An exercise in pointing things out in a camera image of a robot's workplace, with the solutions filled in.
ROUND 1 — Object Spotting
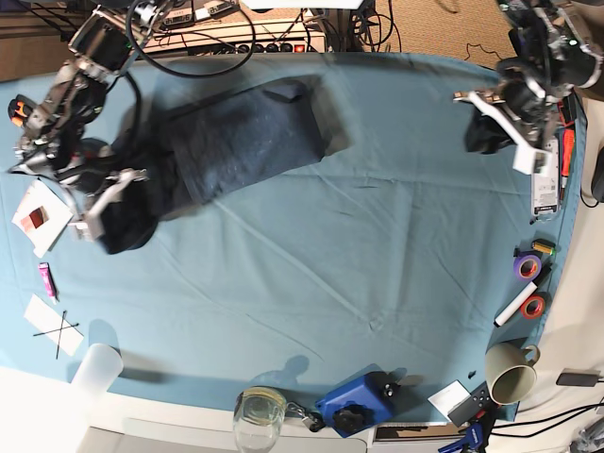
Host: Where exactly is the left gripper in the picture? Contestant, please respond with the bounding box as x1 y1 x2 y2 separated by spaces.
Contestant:
464 77 555 154

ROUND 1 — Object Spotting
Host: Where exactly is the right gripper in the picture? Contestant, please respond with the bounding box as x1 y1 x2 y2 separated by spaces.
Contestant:
47 141 116 193

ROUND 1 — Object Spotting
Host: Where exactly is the dark blue T-shirt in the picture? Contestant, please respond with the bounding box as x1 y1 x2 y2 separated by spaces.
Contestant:
99 78 326 255

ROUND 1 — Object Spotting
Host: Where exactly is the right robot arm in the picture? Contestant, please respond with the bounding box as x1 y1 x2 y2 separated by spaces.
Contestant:
8 6 149 185

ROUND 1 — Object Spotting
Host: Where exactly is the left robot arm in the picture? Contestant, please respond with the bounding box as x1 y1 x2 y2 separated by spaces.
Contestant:
465 1 603 154

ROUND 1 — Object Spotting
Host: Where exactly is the white box with red swatch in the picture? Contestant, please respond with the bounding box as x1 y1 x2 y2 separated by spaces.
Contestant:
12 179 73 258

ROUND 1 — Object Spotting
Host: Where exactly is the clear blister package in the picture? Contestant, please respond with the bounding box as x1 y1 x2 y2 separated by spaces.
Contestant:
530 137 560 221

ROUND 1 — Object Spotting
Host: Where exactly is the red screwdriver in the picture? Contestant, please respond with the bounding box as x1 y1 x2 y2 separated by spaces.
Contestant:
558 97 577 202

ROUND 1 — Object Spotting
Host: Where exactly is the orange black utility knife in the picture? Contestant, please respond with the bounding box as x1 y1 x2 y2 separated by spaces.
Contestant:
8 94 36 127

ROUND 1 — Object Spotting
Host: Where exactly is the pink glue tube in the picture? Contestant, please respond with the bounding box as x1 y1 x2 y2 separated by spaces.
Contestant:
38 262 58 305

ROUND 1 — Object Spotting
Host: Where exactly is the yellow green battery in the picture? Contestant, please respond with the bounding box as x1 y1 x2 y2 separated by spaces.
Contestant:
531 240 557 256

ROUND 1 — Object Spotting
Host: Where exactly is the purple tape roll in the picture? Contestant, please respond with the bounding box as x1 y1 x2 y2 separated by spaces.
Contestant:
513 254 542 281

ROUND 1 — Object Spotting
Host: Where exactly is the light blue table cloth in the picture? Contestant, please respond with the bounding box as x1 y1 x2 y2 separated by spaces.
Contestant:
1 54 585 421

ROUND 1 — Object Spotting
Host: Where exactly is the white marker pen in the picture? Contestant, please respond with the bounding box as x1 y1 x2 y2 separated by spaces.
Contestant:
494 281 538 327

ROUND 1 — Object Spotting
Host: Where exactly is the white paper card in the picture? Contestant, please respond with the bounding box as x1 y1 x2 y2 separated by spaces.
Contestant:
24 294 84 357

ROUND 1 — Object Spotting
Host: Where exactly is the red tape roll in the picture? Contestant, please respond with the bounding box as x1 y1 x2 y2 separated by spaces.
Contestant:
520 294 546 320

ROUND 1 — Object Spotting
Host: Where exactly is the frosted plastic cup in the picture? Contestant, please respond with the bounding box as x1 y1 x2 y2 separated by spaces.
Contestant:
71 344 124 401

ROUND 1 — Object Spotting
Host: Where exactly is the white power strip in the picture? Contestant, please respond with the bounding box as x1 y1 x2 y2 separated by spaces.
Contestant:
143 19 328 56

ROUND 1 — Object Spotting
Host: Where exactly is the beige ceramic mug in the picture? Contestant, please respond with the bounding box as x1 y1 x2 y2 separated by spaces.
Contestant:
485 343 541 406

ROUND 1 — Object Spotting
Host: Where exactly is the white business card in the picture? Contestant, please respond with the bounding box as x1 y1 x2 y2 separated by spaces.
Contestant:
428 380 470 419

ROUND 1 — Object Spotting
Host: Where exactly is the grey remote control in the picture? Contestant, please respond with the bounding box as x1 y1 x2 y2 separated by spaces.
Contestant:
447 381 494 427

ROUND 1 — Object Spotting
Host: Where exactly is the blue clamp device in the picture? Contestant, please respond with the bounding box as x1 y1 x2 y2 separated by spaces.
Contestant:
315 371 400 438

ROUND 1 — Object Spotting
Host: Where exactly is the clear drinking glass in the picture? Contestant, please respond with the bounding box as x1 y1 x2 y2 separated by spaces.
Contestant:
233 386 287 452

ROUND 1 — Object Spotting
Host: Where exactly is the silver padlock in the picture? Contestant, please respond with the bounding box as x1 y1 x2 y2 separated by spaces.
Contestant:
287 401 326 433

